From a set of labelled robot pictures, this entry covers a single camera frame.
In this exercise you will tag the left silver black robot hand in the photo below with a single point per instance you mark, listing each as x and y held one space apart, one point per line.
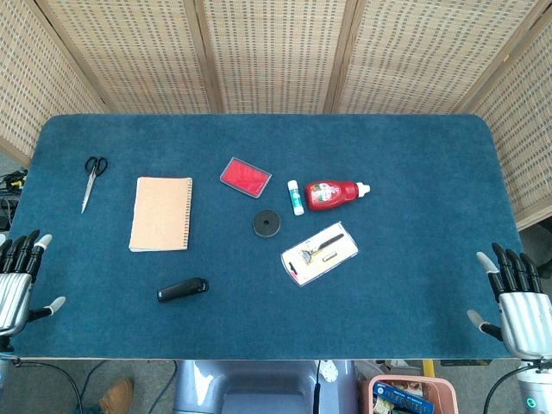
13 293

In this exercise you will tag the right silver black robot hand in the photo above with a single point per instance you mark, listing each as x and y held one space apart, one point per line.
522 319

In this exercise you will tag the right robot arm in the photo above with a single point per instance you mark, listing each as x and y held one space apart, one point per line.
535 386

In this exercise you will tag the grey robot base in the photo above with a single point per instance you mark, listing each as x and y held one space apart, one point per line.
259 388

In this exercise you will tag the brown spiral notebook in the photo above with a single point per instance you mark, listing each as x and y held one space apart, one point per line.
160 214

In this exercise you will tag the black oblong device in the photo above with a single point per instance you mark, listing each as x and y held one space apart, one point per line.
183 290

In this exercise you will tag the pink basket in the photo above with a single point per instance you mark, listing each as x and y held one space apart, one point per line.
435 388

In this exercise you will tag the blue box in basket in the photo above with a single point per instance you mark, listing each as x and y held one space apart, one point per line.
401 399

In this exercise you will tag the brown shoe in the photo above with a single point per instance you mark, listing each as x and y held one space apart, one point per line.
115 396

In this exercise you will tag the packaged razor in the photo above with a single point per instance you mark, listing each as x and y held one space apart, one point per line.
320 253

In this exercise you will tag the red bottle with white cap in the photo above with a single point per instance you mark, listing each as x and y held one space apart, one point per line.
332 195

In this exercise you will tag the blue table cloth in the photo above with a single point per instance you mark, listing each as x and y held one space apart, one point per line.
267 302

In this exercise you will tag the white green glue stick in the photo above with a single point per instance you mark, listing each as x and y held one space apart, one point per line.
295 197

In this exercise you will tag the red ink pad case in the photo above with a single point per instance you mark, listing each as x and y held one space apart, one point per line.
245 177

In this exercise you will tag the black round disc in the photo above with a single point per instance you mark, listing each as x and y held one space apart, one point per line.
266 223

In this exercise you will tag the woven folding screen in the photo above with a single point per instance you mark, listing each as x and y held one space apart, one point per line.
276 52

